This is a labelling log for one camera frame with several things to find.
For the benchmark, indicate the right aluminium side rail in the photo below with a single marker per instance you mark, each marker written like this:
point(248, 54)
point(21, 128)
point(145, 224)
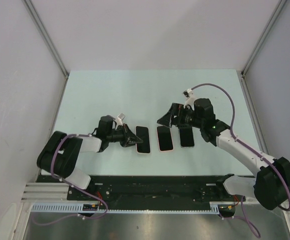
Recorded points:
point(253, 114)

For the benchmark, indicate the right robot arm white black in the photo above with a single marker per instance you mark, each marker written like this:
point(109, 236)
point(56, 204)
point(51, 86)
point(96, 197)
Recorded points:
point(270, 184)

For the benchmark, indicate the aluminium frame front rail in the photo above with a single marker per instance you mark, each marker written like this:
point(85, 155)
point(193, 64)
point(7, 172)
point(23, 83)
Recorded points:
point(45, 192)

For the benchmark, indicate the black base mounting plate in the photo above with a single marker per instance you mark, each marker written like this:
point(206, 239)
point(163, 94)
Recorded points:
point(161, 192)

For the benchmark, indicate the aluminium corner post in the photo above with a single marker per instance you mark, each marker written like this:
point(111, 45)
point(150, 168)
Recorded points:
point(274, 17)
point(35, 16)

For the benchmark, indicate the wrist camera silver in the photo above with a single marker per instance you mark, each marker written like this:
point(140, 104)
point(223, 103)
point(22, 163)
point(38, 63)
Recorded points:
point(190, 97)
point(119, 119)

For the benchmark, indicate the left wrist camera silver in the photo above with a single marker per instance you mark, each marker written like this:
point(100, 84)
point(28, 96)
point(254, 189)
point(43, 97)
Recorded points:
point(119, 119)

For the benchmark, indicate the right aluminium corner post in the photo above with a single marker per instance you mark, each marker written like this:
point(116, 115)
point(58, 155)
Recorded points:
point(274, 17)

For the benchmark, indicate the pink phone case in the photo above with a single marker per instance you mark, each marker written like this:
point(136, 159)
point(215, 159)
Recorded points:
point(166, 151)

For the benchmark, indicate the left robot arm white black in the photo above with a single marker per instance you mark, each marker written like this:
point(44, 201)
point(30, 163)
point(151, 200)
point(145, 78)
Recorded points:
point(61, 152)

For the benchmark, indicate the beige phone case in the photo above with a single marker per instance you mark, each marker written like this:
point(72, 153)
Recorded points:
point(145, 153)

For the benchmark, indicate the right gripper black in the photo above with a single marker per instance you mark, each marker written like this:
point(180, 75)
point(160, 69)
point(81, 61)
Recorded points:
point(176, 109)

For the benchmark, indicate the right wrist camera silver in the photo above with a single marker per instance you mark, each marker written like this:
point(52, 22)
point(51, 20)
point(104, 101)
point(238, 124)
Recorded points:
point(190, 97)

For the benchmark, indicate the slotted cable duct rail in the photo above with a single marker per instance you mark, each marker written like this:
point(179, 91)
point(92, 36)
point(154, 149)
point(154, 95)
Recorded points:
point(89, 208)

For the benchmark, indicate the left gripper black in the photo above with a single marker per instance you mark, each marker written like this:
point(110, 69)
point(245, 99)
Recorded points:
point(129, 139)

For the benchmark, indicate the left aluminium corner post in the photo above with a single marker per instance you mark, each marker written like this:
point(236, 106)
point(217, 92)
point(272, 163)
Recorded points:
point(35, 16)

